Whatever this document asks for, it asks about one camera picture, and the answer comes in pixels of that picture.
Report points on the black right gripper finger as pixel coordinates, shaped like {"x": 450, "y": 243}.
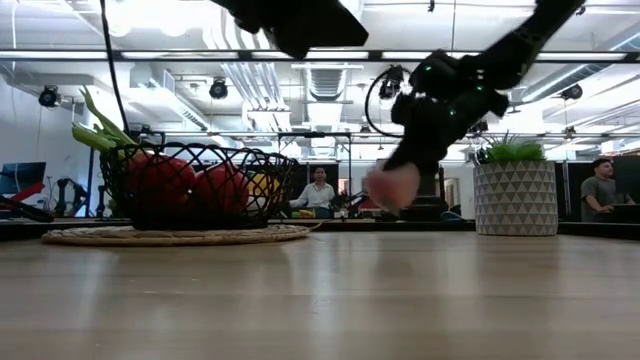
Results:
{"x": 429, "y": 164}
{"x": 400, "y": 161}

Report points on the pink plastic peach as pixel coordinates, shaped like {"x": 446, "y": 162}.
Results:
{"x": 395, "y": 190}

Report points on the yellow plastic lemon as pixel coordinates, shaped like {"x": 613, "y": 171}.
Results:
{"x": 263, "y": 187}

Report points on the red plastic apple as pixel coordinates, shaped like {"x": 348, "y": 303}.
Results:
{"x": 222, "y": 190}

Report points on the green leafy plastic vegetable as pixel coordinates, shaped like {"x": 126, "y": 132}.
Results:
{"x": 107, "y": 122}

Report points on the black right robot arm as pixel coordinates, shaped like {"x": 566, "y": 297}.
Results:
{"x": 525, "y": 40}

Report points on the black ceiling spotlight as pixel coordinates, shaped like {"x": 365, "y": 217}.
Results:
{"x": 48, "y": 96}
{"x": 391, "y": 85}
{"x": 478, "y": 126}
{"x": 218, "y": 89}
{"x": 571, "y": 91}

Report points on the green succulent plant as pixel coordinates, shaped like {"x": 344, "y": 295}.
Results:
{"x": 512, "y": 151}

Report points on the person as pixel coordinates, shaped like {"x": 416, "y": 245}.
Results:
{"x": 600, "y": 190}
{"x": 315, "y": 192}

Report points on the white triangle patterned plant pot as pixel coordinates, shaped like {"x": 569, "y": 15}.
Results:
{"x": 515, "y": 200}

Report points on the black monitor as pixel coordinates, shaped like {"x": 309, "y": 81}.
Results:
{"x": 627, "y": 177}

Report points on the black tripod stand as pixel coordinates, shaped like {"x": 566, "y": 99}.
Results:
{"x": 90, "y": 180}

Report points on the round woven straw mat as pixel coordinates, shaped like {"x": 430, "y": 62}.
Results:
{"x": 100, "y": 236}

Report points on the blue screen monitor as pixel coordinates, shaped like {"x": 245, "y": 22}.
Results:
{"x": 22, "y": 175}

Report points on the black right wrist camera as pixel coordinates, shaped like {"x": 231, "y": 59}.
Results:
{"x": 440, "y": 72}

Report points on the silver ventilation duct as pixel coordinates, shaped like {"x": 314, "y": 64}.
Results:
{"x": 326, "y": 82}

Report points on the black overhead frame bar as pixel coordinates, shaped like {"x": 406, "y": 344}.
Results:
{"x": 375, "y": 56}

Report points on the black background rig frame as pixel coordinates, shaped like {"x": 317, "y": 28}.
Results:
{"x": 315, "y": 134}

